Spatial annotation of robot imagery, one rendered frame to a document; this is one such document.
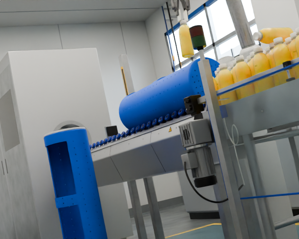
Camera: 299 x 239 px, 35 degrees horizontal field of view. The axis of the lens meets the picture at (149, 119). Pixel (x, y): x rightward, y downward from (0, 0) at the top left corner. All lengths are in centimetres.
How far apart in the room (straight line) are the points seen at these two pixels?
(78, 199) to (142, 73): 575
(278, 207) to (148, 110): 108
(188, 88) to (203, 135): 41
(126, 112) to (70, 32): 518
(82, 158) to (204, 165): 102
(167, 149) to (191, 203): 297
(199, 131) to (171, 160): 68
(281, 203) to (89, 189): 127
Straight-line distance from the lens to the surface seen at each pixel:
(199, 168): 234
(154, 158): 311
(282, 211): 335
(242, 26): 335
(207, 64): 219
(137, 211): 350
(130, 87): 414
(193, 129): 232
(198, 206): 576
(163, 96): 288
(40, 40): 817
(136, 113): 317
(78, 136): 311
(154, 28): 870
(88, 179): 311
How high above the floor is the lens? 65
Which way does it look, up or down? 6 degrees up
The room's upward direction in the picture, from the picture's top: 12 degrees counter-clockwise
